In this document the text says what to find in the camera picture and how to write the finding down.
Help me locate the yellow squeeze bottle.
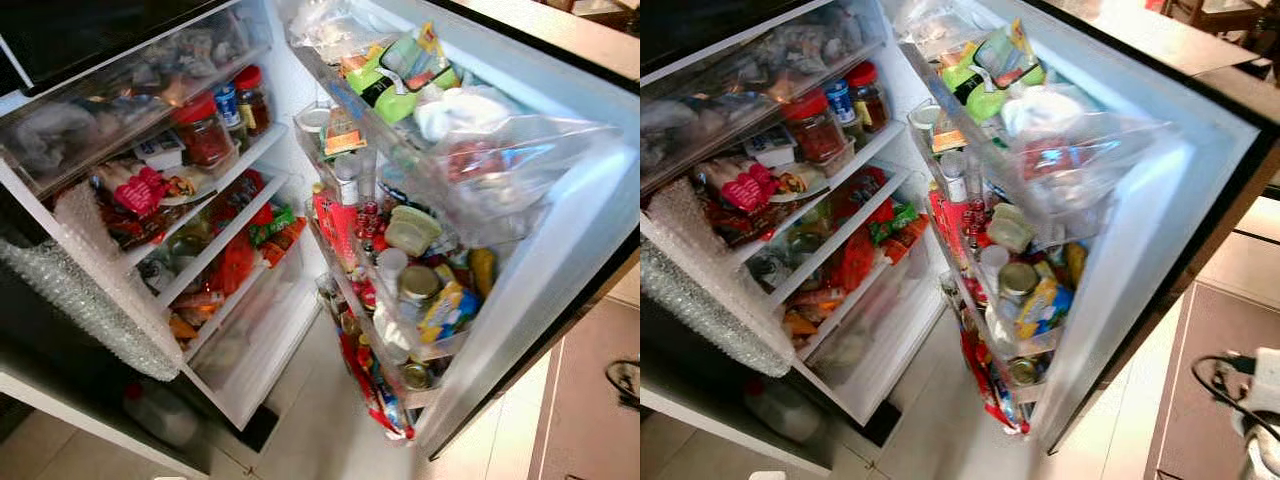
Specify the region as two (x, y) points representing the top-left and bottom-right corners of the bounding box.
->
(468, 248), (497, 299)
(1063, 242), (1090, 292)

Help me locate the clear crisper drawer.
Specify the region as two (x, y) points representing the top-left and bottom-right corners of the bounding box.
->
(184, 250), (322, 432)
(799, 249), (947, 427)

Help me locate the white food box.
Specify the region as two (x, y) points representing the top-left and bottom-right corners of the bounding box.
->
(135, 130), (187, 172)
(745, 125), (797, 170)

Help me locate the long red packet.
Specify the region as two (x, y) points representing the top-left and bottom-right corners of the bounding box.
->
(959, 329), (1032, 437)
(339, 334), (414, 442)

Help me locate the clear bubble wrap sheet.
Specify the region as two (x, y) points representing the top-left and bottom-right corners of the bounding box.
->
(0, 237), (184, 384)
(640, 237), (797, 380)

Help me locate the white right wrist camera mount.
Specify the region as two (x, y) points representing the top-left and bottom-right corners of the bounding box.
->
(1237, 346), (1280, 480)

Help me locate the orange snack packet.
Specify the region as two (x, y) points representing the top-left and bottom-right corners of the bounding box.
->
(885, 215), (930, 267)
(262, 218), (307, 270)

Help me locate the blue-label can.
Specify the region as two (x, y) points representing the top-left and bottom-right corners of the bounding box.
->
(825, 78), (860, 130)
(213, 82), (245, 132)

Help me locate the large red-lid jar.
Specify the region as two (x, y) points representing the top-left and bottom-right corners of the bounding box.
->
(782, 88), (847, 167)
(172, 92), (237, 170)

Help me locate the pink food package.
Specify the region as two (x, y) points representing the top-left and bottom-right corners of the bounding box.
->
(112, 165), (170, 217)
(725, 160), (784, 214)

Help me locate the white plastic jug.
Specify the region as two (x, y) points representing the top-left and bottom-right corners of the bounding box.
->
(122, 379), (202, 449)
(742, 377), (824, 444)

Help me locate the green snack packet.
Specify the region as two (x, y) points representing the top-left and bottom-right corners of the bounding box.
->
(248, 205), (297, 247)
(868, 202), (920, 247)

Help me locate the green sachet pack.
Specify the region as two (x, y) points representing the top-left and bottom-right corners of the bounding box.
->
(345, 22), (462, 127)
(940, 20), (1047, 124)

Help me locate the small red-lid jar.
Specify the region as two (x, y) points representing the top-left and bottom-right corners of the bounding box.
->
(845, 60), (892, 135)
(233, 65), (274, 137)

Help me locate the orange-label packet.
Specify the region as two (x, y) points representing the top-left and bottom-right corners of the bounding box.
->
(930, 110), (970, 157)
(322, 110), (367, 157)

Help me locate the red carton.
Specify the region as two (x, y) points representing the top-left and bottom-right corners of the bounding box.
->
(928, 185), (970, 267)
(312, 185), (360, 272)

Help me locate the clear plastic bag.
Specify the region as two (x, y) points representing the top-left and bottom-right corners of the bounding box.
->
(285, 0), (403, 67)
(890, 0), (993, 64)

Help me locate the red snack packet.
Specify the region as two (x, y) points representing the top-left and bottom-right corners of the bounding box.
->
(215, 235), (260, 297)
(835, 232), (880, 294)

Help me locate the white plastic bottle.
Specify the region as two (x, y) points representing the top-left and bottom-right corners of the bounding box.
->
(374, 247), (412, 352)
(979, 244), (1012, 347)

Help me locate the gold-lid glass jar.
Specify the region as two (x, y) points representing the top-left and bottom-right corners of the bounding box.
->
(997, 260), (1042, 317)
(398, 265), (444, 322)

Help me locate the beige-lid container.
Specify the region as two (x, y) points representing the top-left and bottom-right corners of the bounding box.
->
(385, 205), (445, 257)
(985, 202), (1039, 254)

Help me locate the clear door bin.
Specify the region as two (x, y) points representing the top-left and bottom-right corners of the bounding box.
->
(905, 40), (1197, 247)
(290, 40), (622, 247)

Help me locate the white plastic bag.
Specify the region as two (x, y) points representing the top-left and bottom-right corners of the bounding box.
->
(1000, 84), (1087, 142)
(414, 84), (517, 144)

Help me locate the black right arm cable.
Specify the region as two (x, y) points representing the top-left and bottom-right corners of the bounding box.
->
(604, 357), (641, 412)
(1191, 354), (1280, 443)

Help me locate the brown floor mat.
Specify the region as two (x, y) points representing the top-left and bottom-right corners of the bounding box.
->
(527, 294), (641, 480)
(1144, 279), (1280, 480)

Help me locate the glossy refrigerator door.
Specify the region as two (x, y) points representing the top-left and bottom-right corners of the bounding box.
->
(284, 0), (641, 462)
(893, 0), (1280, 457)

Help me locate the clear chiller drawer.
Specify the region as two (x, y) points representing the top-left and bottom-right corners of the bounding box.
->
(640, 0), (890, 194)
(0, 0), (274, 197)

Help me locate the yellow and blue packet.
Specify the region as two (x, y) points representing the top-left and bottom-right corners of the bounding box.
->
(1017, 275), (1077, 342)
(418, 282), (484, 345)

